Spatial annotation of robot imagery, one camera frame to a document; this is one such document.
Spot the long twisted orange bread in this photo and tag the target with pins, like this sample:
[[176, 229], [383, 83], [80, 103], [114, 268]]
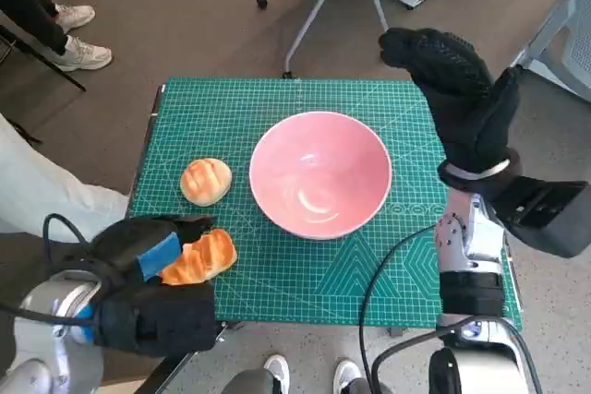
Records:
[[208, 253]]

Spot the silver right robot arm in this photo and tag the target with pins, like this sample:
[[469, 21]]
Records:
[[471, 237]]

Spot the seated person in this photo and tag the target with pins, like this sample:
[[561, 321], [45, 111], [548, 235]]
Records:
[[37, 182]]

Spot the green cutting mat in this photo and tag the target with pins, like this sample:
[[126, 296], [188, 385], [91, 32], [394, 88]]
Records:
[[277, 283]]

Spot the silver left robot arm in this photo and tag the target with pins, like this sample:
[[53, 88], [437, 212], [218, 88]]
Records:
[[55, 297]]

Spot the bare left hand blue tape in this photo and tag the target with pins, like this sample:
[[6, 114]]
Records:
[[120, 242]]

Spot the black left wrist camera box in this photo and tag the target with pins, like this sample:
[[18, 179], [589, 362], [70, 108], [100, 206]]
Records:
[[161, 320]]

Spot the black stand leg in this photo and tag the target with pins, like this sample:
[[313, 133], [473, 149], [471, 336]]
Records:
[[46, 62]]

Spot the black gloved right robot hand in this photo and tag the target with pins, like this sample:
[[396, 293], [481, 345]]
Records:
[[461, 103]]

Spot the person's feet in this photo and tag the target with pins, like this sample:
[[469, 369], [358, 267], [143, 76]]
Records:
[[277, 371]]

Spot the pink bowl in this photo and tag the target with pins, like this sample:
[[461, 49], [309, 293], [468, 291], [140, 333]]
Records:
[[318, 172]]

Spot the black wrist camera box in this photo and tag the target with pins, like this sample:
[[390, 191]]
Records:
[[540, 214], [161, 320]]

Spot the standing person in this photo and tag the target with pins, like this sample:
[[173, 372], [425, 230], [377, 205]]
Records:
[[27, 2]]

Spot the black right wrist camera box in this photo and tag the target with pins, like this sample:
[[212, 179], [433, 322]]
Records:
[[540, 214]]

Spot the round bread bun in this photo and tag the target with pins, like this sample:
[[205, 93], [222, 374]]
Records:
[[205, 182]]

